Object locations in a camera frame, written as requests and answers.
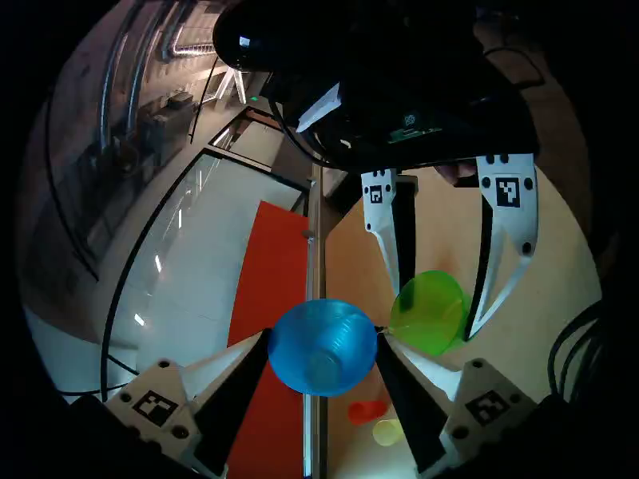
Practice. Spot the red desk screen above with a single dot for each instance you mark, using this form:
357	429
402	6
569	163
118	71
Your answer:
269	279

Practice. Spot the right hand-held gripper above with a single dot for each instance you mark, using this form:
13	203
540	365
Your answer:
399	75

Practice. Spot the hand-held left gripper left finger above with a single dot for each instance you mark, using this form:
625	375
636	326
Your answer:
165	394

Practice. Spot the blue plastic cup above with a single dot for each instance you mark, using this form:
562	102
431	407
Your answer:
319	344

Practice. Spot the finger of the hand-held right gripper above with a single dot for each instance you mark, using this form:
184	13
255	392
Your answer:
519	219

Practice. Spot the yellow plastic cup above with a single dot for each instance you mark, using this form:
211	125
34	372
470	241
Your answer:
388	432

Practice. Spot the red plastic cup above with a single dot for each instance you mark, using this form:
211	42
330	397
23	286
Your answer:
364	412

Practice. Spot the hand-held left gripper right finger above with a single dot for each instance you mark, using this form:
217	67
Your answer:
491	399

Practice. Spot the green plastic cup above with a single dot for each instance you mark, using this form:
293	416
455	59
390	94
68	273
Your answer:
429	314

